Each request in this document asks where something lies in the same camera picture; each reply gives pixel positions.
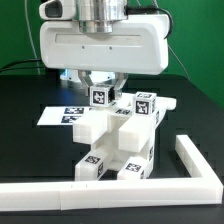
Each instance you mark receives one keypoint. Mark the white U-shaped frame obstacle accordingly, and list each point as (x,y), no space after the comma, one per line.
(201,187)

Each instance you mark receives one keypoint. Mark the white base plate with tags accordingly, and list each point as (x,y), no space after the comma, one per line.
(61,115)

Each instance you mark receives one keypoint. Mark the white chair seat part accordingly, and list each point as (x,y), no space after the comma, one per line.
(124,137)

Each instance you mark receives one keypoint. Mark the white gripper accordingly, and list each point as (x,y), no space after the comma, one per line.
(137,45)

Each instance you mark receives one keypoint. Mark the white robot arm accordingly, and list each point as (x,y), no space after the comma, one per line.
(98,16)

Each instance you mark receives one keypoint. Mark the white chair back part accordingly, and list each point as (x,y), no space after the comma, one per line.
(85,130)

